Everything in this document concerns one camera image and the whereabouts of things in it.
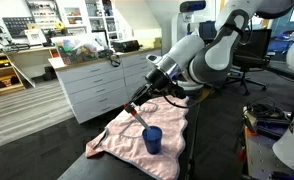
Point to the black tripod pole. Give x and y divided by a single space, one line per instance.
192 143

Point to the wooden workbench with shelves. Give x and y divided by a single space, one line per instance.
30 61

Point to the black computer monitor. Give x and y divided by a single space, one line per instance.
207 31

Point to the clear bin of colourful items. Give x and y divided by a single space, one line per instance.
77 51

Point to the black box device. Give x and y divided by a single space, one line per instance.
125 46

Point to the grey marker with orange cap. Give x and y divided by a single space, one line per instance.
138 118

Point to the white stand with blue head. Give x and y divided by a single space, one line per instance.
178 26

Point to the white paper sheet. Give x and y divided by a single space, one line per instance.
56 62

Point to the white shelf unit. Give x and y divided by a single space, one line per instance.
60 13

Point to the pink polka dot apron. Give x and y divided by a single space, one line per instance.
167 123

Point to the blue plastic cup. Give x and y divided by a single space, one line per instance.
152 141

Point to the white framed picture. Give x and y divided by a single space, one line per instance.
35 36

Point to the white drawer cabinet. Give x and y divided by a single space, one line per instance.
93 86

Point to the black office chair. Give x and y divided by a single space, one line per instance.
253 43

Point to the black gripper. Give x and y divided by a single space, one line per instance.
165 86

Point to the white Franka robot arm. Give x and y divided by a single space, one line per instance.
220 53

